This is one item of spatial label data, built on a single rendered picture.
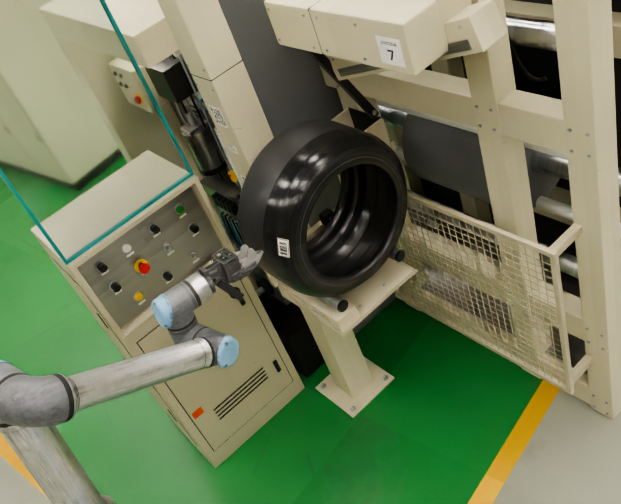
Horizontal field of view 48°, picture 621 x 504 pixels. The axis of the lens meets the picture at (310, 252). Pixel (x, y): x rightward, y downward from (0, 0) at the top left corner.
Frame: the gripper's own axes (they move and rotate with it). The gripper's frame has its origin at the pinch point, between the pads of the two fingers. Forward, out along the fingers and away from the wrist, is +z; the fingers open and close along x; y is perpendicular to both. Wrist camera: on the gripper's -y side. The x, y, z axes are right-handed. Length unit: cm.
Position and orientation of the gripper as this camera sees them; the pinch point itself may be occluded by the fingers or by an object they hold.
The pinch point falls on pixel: (260, 254)
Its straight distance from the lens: 216.8
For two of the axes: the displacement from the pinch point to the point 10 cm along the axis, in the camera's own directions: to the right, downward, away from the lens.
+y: -2.2, -7.8, -5.8
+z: 7.6, -5.2, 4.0
